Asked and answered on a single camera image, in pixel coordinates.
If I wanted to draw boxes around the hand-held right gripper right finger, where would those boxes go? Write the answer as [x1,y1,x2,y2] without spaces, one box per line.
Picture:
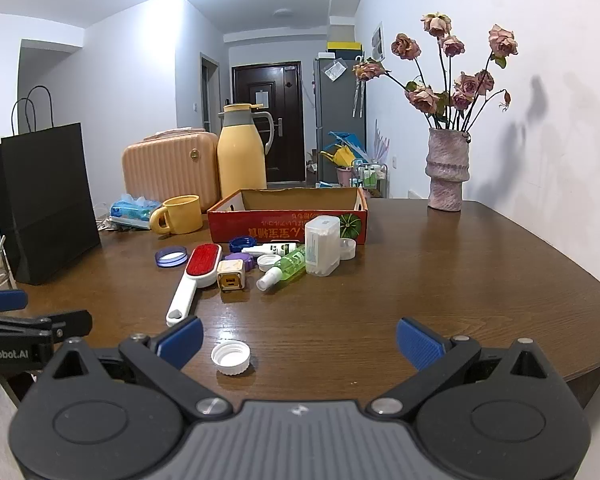
[365,316,564,422]

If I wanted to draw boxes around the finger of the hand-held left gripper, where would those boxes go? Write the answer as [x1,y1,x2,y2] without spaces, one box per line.
[0,289,29,314]
[0,309,94,346]

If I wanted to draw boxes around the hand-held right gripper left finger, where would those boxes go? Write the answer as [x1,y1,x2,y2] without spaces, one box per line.
[36,316,234,423]

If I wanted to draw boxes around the beige cube charger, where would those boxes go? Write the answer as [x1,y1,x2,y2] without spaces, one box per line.
[216,259,246,294]

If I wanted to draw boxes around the red white lint brush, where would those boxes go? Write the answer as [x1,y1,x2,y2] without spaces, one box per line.
[165,243,224,328]

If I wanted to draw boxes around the purple ridged cap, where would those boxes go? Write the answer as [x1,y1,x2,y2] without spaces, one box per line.
[224,252,255,271]

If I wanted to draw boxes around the white spray bottle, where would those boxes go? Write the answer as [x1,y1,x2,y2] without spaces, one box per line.
[240,241,301,257]

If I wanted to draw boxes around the green clear bottle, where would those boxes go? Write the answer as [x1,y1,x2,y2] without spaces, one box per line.
[256,245,307,293]

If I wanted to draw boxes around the translucent cotton swab box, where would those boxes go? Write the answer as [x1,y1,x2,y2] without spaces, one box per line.
[304,215,342,277]

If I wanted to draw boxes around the red cardboard box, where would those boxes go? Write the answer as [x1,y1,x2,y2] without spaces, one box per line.
[207,187,370,246]

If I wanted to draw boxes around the white ridged bottle cap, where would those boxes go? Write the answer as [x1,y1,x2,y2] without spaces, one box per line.
[210,340,252,376]

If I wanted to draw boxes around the black paper bag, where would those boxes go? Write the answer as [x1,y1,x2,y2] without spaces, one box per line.
[0,85,102,286]

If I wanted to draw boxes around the yellow mug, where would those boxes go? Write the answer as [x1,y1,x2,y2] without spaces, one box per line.
[149,195,204,236]

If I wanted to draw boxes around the blue tissue pack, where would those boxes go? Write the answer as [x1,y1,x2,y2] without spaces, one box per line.
[110,193,162,231]

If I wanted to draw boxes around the peach ribbed suitcase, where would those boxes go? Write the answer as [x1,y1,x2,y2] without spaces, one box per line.
[121,129,220,207]

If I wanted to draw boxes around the metal storage trolley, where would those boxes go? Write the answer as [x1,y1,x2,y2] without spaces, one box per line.
[352,157,389,199]

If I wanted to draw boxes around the pink ceramic vase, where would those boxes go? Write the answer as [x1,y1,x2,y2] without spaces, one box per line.
[426,127,471,211]

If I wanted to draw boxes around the yellow thermos jug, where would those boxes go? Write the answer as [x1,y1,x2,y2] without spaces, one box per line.
[216,102,275,197]

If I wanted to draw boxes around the purple feather decoration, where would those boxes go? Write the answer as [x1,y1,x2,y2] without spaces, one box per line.
[372,120,392,162]

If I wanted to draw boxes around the blue yellow toy pile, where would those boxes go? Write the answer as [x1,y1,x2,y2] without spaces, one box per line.
[321,131,367,169]

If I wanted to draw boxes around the dark brown entrance door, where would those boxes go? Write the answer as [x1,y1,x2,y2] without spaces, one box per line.
[231,61,302,184]

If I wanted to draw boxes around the dried pink roses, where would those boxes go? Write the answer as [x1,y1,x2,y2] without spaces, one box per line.
[352,11,520,132]

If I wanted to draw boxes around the grey interior door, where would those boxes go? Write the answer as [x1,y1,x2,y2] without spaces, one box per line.
[200,52,221,134]

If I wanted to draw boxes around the grey refrigerator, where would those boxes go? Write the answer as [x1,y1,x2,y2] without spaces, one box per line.
[313,57,367,184]

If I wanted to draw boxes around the hanging folded umbrellas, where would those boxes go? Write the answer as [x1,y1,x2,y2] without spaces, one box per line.
[352,60,367,119]

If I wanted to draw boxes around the yellow box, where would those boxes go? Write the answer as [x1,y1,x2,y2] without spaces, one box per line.
[327,40,364,59]

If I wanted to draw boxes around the blue transparent ring lid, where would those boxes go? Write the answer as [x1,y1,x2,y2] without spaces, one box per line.
[155,245,189,269]

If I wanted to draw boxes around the white cables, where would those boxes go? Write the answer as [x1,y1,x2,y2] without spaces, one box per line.
[96,202,117,232]

